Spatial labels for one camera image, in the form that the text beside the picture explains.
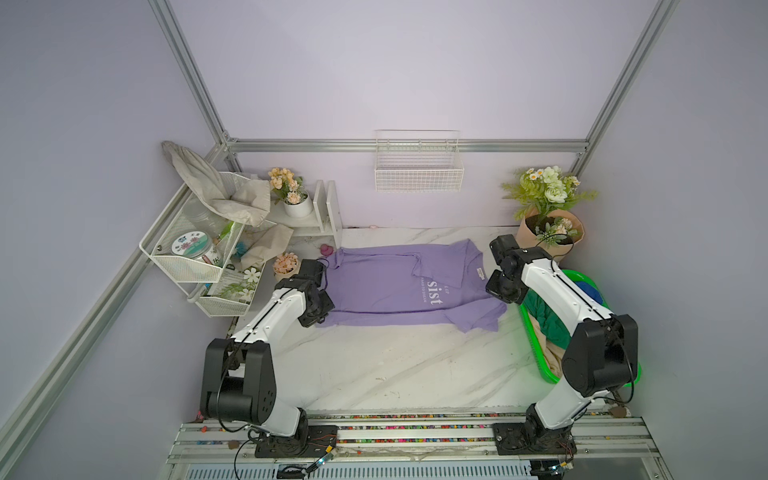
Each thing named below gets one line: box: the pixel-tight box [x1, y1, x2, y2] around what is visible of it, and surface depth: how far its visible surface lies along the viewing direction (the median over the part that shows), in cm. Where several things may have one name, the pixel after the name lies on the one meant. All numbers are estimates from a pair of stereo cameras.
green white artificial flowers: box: [501, 165, 599, 249], surface depth 91 cm
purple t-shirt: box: [317, 240, 508, 333], surface depth 109 cm
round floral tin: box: [171, 230, 211, 259], surface depth 67 cm
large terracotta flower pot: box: [516, 207, 585, 263], surface depth 97 cm
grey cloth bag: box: [161, 141, 271, 227], surface depth 76 cm
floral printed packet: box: [208, 263, 265, 304], surface depth 86 cm
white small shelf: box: [266, 180, 343, 248], surface depth 105 cm
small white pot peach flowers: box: [268, 167, 313, 218], surface depth 98 cm
